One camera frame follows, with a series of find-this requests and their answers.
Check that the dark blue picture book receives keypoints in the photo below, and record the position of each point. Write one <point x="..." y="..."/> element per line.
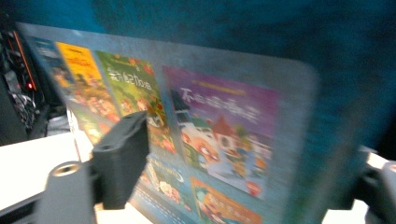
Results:
<point x="218" y="93"/>

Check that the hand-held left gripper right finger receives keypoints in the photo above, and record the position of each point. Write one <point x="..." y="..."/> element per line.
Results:
<point x="372" y="186"/>

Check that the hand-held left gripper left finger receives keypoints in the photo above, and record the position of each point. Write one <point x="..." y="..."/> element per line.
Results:
<point x="121" y="161"/>

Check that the dark equipment with red light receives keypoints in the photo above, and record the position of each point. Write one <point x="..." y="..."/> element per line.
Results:
<point x="21" y="93"/>

